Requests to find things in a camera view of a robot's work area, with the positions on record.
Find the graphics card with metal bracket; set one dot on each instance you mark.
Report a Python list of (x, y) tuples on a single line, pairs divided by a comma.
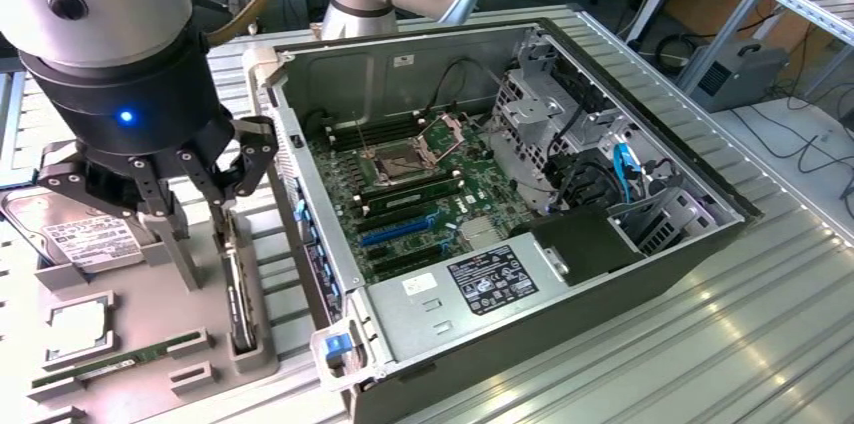
[(239, 289)]

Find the metal drive cage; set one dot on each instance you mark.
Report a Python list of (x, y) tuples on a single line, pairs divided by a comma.
[(534, 119)]

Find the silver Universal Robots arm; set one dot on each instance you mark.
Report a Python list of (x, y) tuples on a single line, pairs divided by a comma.
[(101, 4)]

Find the metal disk bay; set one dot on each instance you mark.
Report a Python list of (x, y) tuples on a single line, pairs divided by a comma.
[(668, 224)]

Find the blue case latch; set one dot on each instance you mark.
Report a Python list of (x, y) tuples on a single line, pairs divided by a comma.
[(335, 348)]

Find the thin locking lever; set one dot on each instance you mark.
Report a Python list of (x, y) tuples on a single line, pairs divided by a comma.
[(365, 141)]

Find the silver hard disk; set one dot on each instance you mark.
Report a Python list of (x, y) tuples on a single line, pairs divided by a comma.
[(81, 239)]

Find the silver chipset heatsink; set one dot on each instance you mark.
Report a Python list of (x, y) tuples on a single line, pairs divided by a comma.
[(483, 234)]

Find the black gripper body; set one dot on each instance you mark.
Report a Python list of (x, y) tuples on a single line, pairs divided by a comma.
[(134, 94)]

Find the CPU socket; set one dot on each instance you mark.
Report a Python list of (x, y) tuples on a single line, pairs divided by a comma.
[(394, 164)]

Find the grey parts rack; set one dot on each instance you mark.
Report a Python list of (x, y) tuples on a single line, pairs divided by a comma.
[(147, 374)]

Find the CPU chip with silver lid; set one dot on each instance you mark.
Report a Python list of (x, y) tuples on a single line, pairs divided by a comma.
[(81, 326)]

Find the black plastic air shroud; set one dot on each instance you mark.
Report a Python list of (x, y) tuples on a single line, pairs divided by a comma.
[(588, 244)]

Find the green RAM stick on rack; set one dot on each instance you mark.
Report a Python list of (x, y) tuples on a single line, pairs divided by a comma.
[(114, 359)]

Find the green motherboard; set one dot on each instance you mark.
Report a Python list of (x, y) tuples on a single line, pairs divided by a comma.
[(470, 194)]

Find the grey power supply unit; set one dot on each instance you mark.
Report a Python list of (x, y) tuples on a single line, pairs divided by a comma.
[(414, 319)]

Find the metal socket cover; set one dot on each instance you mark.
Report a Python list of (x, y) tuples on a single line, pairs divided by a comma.
[(446, 136)]

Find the installed green RAM stick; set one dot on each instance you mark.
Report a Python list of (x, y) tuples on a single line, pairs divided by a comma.
[(414, 195)]

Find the open dark PC case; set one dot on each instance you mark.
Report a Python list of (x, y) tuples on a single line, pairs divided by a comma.
[(601, 324)]

